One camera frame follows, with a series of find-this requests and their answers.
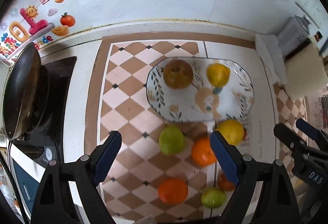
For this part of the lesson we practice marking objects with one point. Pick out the large yellow orange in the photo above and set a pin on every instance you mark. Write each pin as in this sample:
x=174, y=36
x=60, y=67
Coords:
x=232, y=130

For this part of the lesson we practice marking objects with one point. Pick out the dark red-orange tangerine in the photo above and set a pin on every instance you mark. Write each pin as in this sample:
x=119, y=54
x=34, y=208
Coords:
x=224, y=184

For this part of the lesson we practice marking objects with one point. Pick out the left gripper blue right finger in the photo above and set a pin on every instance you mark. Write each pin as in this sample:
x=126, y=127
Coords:
x=227, y=155

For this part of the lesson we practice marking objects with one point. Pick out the brown apple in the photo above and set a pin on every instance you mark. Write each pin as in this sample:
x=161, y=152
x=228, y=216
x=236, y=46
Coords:
x=178, y=74

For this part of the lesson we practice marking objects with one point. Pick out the green apple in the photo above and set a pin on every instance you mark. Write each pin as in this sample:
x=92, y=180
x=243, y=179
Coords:
x=213, y=198
x=171, y=141

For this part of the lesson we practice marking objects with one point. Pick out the orange tangerine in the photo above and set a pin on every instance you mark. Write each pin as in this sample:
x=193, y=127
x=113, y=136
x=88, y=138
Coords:
x=173, y=191
x=202, y=152

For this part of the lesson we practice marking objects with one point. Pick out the blue cabinet door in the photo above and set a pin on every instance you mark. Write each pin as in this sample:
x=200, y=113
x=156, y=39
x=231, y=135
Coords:
x=28, y=178

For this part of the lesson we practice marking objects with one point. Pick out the yellow citrus fruit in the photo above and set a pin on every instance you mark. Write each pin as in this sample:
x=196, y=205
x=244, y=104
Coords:
x=218, y=75

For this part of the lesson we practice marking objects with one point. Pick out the cream utensil holder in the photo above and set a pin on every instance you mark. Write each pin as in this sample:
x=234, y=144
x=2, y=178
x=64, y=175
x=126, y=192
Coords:
x=305, y=73

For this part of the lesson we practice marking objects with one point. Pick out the floral ceramic plate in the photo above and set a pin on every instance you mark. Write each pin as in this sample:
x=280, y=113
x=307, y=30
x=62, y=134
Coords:
x=200, y=101

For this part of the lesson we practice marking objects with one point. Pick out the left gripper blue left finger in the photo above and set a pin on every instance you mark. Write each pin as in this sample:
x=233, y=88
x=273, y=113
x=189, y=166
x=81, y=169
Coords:
x=104, y=155

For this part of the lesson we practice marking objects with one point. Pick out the green apple front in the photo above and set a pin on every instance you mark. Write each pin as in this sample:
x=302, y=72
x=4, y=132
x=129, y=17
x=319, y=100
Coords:
x=213, y=198

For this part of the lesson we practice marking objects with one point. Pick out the silver spray can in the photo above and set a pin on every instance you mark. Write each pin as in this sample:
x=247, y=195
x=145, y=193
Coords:
x=295, y=31

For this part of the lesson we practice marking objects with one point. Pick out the checkered counter mat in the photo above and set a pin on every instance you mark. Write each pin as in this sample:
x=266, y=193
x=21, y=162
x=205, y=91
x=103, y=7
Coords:
x=117, y=101

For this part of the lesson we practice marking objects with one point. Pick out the white paper towel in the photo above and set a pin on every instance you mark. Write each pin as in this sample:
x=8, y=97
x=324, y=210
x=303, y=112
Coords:
x=267, y=47

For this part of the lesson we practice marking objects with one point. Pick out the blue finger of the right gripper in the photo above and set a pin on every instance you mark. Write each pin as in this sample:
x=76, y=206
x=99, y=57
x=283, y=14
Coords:
x=290, y=139
x=317, y=135

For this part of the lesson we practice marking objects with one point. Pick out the orange tangerine front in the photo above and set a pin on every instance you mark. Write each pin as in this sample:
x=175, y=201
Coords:
x=173, y=191

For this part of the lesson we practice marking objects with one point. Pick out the black frying pan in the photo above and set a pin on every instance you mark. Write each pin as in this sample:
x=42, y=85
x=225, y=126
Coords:
x=26, y=94

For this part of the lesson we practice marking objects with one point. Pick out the colourful wall sticker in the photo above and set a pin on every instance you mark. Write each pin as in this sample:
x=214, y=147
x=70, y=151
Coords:
x=38, y=24

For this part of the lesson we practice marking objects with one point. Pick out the black gas stove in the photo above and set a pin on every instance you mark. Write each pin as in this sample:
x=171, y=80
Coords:
x=45, y=143

